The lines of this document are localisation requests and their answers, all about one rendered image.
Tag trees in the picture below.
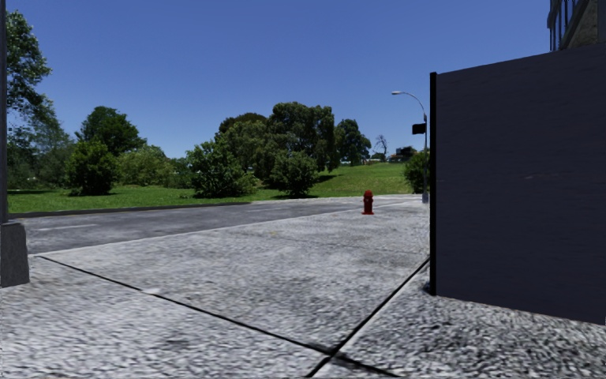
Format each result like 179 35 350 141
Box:
6 10 390 200

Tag pale concrete building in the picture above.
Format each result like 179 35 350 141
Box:
546 0 606 52

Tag grey pole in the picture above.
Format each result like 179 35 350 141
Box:
0 0 31 289

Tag tree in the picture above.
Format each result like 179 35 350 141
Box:
403 148 431 195

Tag black bus shelter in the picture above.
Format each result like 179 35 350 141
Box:
428 43 606 326

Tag grey street lamp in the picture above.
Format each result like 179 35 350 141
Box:
391 90 430 205

